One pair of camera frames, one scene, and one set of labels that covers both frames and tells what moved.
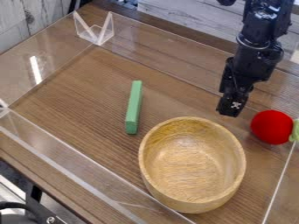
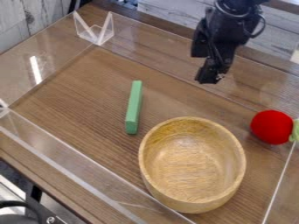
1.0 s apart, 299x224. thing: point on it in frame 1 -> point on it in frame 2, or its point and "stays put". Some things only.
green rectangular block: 134,108 stays put
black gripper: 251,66 -> 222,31
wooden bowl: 193,163 stays put
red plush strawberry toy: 273,127 stays put
